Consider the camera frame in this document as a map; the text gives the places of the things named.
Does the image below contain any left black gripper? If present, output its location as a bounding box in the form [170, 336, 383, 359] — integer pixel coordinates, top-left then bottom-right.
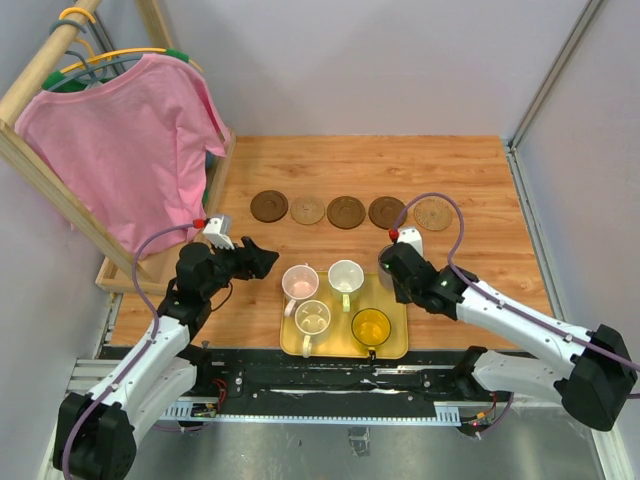
[202, 236, 279, 299]

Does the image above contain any purple translucent cup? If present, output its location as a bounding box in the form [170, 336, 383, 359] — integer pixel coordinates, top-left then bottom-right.
[377, 245, 394, 292]

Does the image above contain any dark cork coaster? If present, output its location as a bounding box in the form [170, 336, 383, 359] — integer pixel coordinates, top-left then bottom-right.
[250, 190, 289, 223]

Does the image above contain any light woven rattan coaster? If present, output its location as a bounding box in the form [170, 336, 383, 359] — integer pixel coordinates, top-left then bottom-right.
[414, 197, 453, 231]

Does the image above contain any white cup green handle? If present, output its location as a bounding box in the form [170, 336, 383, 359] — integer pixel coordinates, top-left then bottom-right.
[327, 260, 365, 313]

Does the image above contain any dark brown wooden coaster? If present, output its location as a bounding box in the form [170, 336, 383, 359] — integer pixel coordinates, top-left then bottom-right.
[368, 196, 407, 230]

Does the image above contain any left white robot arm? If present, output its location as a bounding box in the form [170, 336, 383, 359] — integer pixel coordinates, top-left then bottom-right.
[53, 237, 279, 479]

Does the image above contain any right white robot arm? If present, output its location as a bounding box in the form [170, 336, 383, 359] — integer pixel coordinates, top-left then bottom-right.
[380, 242, 639, 432]

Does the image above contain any pink translucent cup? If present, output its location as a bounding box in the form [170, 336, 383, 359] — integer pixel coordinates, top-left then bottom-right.
[281, 265, 319, 317]

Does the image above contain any yellow translucent cup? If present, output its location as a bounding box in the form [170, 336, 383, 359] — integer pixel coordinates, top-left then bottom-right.
[351, 308, 392, 361]

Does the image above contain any yellow plastic tray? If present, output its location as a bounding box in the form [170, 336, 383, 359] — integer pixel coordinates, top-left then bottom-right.
[311, 271, 409, 359]

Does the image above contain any wooden clothes rack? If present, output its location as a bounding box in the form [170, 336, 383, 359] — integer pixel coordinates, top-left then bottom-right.
[1, 1, 235, 294]

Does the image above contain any pink t-shirt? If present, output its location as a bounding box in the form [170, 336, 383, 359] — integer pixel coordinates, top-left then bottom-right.
[14, 54, 230, 254]

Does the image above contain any grey clothes hanger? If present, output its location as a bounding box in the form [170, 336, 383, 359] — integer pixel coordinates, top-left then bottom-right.
[56, 50, 123, 93]

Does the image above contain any green garment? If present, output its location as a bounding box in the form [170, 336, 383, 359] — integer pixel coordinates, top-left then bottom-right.
[40, 48, 194, 94]

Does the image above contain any yellow clothes hanger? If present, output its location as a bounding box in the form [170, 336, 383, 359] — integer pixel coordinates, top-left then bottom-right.
[62, 0, 180, 73]

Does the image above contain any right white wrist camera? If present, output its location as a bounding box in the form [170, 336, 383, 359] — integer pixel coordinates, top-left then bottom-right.
[389, 226, 424, 257]

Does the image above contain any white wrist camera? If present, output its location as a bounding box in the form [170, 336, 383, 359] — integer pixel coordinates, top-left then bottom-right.
[389, 226, 424, 257]
[203, 214, 236, 250]

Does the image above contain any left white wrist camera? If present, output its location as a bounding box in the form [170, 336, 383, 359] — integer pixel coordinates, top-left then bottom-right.
[203, 214, 236, 250]

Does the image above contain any clear cup white handle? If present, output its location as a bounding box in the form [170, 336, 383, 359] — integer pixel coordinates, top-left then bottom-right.
[294, 300, 332, 358]

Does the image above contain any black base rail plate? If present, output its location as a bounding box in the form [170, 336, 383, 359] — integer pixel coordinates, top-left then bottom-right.
[94, 347, 516, 420]

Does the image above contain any aluminium frame post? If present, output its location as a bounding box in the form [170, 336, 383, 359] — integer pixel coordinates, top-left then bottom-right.
[507, 0, 614, 151]

